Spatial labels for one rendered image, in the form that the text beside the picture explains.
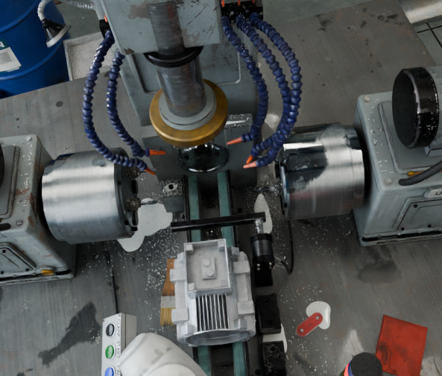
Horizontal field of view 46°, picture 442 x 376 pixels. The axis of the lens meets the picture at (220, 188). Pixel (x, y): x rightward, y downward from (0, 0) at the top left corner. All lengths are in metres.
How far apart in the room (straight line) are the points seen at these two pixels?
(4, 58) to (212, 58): 1.63
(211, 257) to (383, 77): 1.00
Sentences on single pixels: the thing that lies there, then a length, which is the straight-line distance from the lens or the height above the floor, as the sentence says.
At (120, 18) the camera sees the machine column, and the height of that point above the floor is 1.65.
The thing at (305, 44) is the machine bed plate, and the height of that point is 0.80.
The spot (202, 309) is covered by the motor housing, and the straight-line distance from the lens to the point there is 1.25.
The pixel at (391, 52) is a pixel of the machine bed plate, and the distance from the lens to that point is 2.05.
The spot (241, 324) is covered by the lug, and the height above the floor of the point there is 1.09.
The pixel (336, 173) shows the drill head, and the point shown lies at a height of 1.14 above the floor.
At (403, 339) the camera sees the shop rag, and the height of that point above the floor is 0.81.
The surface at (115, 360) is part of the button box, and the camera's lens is 1.28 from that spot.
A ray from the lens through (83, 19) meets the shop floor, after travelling 3.50.
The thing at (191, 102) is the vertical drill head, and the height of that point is 1.40.
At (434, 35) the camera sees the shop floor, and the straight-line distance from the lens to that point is 3.28.
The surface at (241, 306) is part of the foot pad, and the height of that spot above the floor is 1.08.
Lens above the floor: 2.29
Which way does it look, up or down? 62 degrees down
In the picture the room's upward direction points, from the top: 11 degrees counter-clockwise
